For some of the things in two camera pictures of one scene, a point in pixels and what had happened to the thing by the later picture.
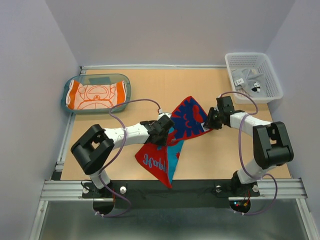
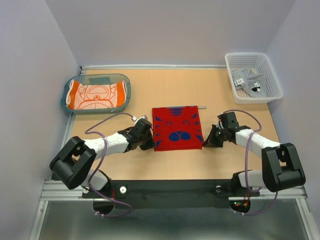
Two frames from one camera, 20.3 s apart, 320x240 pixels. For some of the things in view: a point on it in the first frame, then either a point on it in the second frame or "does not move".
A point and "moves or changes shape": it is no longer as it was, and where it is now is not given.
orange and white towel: (93, 97) does not move
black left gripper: (163, 141) to (150, 144)
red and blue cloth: (189, 120) moves or changes shape
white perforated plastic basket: (253, 73) does not move
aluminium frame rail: (287, 188) does not move
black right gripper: (210, 123) to (211, 141)
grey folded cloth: (252, 81) does not move
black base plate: (183, 194) does not move
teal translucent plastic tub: (95, 93) does not move
